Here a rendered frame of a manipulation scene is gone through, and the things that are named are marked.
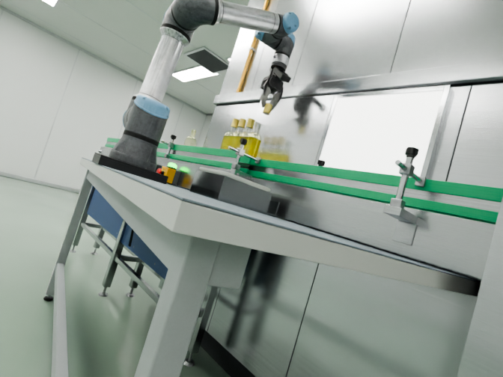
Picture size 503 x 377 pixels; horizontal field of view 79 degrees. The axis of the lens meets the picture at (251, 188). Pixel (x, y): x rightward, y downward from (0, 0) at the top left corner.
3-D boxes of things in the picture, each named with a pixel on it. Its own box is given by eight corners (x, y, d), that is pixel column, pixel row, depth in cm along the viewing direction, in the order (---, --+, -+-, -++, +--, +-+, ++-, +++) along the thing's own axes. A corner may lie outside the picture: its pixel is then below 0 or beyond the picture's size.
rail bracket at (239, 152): (256, 176, 126) (265, 148, 127) (225, 164, 115) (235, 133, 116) (251, 176, 128) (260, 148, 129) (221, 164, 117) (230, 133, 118)
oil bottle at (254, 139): (250, 179, 139) (263, 135, 141) (241, 176, 136) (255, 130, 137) (242, 177, 144) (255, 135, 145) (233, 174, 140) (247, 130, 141)
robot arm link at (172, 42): (120, 128, 104) (179, -14, 107) (116, 130, 117) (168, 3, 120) (154, 143, 110) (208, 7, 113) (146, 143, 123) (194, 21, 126)
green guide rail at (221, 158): (234, 170, 124) (240, 151, 124) (233, 169, 123) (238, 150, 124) (105, 146, 253) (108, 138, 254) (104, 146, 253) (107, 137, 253)
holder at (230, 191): (275, 217, 111) (281, 197, 111) (217, 200, 92) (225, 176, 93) (245, 208, 123) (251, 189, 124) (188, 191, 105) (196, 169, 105)
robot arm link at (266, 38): (269, 13, 126) (290, 28, 132) (256, 22, 136) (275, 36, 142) (264, 31, 126) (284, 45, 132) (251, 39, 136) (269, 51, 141)
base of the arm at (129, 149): (108, 156, 91) (118, 126, 92) (108, 156, 105) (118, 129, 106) (157, 173, 98) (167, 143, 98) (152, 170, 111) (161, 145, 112)
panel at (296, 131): (426, 188, 97) (452, 89, 99) (423, 185, 95) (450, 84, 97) (245, 162, 164) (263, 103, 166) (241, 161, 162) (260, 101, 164)
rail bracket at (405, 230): (414, 246, 78) (436, 163, 79) (388, 236, 66) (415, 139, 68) (395, 241, 81) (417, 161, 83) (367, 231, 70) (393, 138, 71)
